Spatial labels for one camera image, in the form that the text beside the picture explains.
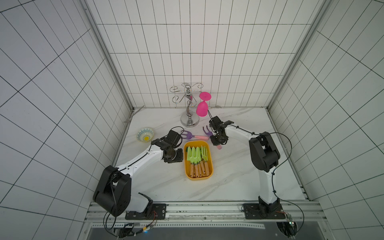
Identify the purple rake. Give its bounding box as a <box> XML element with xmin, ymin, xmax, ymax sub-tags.
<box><xmin>203</xmin><ymin>126</ymin><xmax>222</xmax><ymax>150</ymax></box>
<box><xmin>181</xmin><ymin>131</ymin><xmax>210</xmax><ymax>141</ymax></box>

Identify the light green rake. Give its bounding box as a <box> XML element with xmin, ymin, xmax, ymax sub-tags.
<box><xmin>201</xmin><ymin>146</ymin><xmax>210</xmax><ymax>177</ymax></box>
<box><xmin>187</xmin><ymin>147</ymin><xmax>194</xmax><ymax>178</ymax></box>
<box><xmin>192</xmin><ymin>147</ymin><xmax>199</xmax><ymax>178</ymax></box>

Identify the light green spade wooden handle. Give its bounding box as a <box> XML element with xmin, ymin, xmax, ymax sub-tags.
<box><xmin>196</xmin><ymin>147</ymin><xmax>203</xmax><ymax>178</ymax></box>

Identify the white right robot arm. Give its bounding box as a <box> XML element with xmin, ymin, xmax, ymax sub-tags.
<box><xmin>209</xmin><ymin>116</ymin><xmax>281</xmax><ymax>215</ymax></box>

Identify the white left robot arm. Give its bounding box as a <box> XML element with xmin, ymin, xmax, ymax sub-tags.
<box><xmin>93</xmin><ymin>130</ymin><xmax>184</xmax><ymax>218</ymax></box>

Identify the yellow storage box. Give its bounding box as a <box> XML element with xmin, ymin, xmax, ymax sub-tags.
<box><xmin>184</xmin><ymin>140</ymin><xmax>214</xmax><ymax>180</ymax></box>

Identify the blue yellow patterned bowl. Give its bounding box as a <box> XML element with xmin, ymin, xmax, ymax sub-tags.
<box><xmin>136</xmin><ymin>127</ymin><xmax>155</xmax><ymax>143</ymax></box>

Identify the chrome cup holder stand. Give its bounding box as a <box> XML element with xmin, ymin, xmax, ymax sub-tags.
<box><xmin>170</xmin><ymin>83</ymin><xmax>204</xmax><ymax>128</ymax></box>

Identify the pink plastic goblet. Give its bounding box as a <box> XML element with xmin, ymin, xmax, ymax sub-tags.
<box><xmin>196</xmin><ymin>92</ymin><xmax>212</xmax><ymax>117</ymax></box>

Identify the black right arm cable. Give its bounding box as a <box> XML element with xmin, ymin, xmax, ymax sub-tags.
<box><xmin>206</xmin><ymin>109</ymin><xmax>305</xmax><ymax>235</ymax></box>

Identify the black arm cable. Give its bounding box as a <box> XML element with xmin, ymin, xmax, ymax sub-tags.
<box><xmin>101</xmin><ymin>125</ymin><xmax>185</xmax><ymax>238</ymax></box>
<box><xmin>206</xmin><ymin>109</ymin><xmax>305</xmax><ymax>235</ymax></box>

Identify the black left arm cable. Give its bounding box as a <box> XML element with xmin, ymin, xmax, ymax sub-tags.
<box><xmin>101</xmin><ymin>125</ymin><xmax>185</xmax><ymax>238</ymax></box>

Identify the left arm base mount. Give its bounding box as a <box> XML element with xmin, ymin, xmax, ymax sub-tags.
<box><xmin>125</xmin><ymin>193</ymin><xmax>167</xmax><ymax>220</ymax></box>

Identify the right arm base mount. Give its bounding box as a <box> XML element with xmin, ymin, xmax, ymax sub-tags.
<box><xmin>242</xmin><ymin>197</ymin><xmax>286</xmax><ymax>220</ymax></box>

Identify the aluminium front rail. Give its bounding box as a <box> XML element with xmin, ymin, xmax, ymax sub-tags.
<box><xmin>85</xmin><ymin>201</ymin><xmax>327</xmax><ymax>229</ymax></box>

